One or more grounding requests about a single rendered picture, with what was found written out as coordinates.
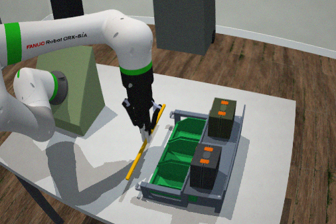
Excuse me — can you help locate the yellow rail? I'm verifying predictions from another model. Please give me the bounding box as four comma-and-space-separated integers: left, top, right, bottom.
126, 104, 166, 180

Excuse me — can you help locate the green open bin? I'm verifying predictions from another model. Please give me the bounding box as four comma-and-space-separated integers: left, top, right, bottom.
169, 118, 206, 142
149, 162, 198, 202
159, 139, 198, 166

